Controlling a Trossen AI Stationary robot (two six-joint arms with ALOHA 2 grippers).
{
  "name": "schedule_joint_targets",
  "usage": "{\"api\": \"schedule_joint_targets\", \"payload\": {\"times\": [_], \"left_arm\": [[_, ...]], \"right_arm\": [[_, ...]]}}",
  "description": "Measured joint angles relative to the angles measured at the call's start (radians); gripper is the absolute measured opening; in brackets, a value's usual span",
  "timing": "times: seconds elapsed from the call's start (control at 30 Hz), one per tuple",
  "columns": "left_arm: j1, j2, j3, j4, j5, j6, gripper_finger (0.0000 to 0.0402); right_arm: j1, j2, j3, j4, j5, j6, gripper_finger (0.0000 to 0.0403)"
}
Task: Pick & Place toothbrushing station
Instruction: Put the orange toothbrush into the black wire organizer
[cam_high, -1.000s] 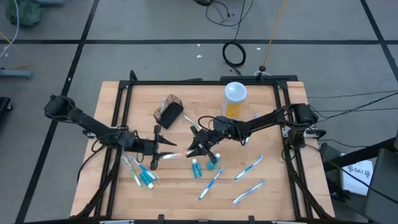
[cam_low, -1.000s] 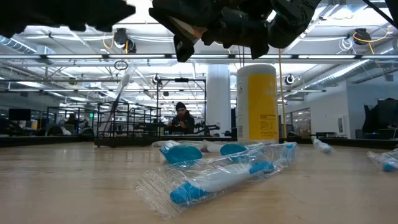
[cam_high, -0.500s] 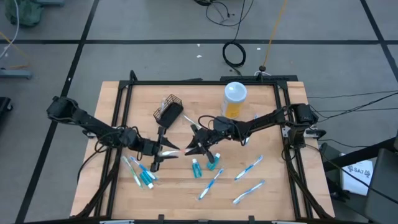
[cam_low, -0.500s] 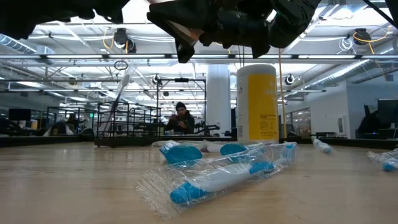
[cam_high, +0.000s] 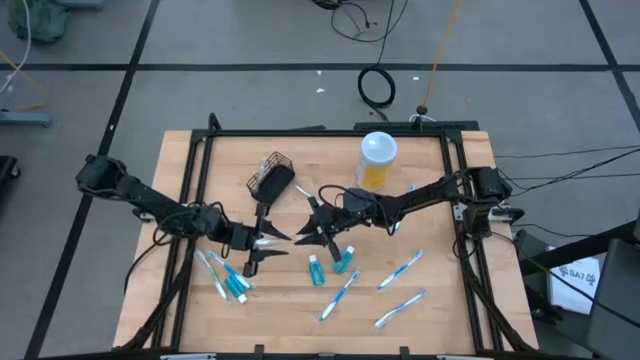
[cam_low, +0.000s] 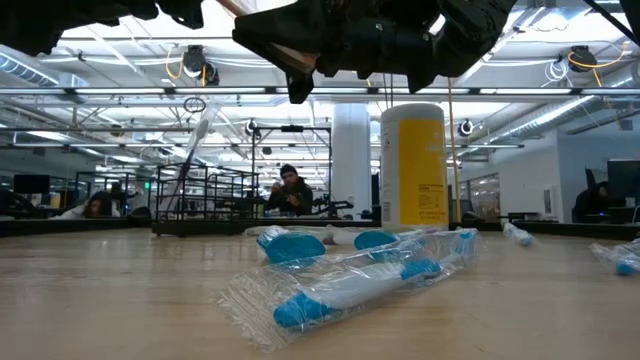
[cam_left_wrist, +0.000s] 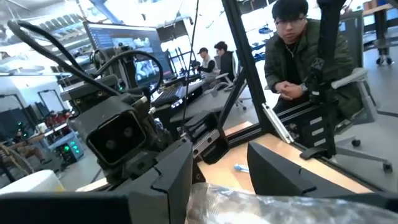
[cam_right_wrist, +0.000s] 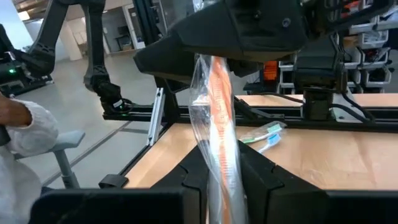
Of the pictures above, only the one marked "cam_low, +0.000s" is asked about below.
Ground black monitor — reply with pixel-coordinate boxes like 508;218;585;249
13;174;51;195
607;159;640;200

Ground black wire organizer rack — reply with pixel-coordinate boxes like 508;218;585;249
152;163;264;237

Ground person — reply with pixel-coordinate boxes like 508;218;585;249
264;163;315;218
109;182;139;202
49;190;122;220
572;180;612;224

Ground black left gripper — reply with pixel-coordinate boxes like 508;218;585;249
54;0;204;41

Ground white building column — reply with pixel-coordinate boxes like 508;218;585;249
331;103;372;220

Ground white canister with yellow label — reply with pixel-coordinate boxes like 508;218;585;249
379;103;450;236

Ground small blue mouthwash bottle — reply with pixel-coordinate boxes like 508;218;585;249
353;230;401;252
256;227;327;265

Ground black hanging cable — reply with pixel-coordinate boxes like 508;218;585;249
379;73;395;110

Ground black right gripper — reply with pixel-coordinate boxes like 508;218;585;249
232;0;519;105

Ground blue white toothbrush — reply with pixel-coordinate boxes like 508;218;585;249
214;228;481;354
588;238;640;278
501;220;537;248
164;102;224;214

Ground orange white toothbrush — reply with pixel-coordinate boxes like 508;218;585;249
218;0;321;74

